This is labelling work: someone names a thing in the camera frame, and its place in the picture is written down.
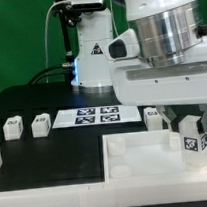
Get white sheet with markers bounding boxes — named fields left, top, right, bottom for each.
left=53, top=105, right=142, bottom=129

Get white square tabletop tray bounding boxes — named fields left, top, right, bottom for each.
left=103, top=130, right=207, bottom=186

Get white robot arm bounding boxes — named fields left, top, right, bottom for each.
left=65, top=0, right=207, bottom=132

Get black camera stand pole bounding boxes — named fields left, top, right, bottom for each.
left=58, top=10, right=76, bottom=82

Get white front fence rail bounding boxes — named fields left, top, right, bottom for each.
left=0, top=171, right=207, bottom=207

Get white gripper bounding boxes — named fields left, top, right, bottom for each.
left=107, top=43, right=207, bottom=142

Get black cables at base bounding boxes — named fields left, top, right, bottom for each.
left=26, top=61, right=78, bottom=87

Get black camera on mount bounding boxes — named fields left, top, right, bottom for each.
left=52, top=0, right=106, bottom=28

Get grey cable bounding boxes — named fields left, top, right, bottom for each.
left=39, top=0, right=71, bottom=84

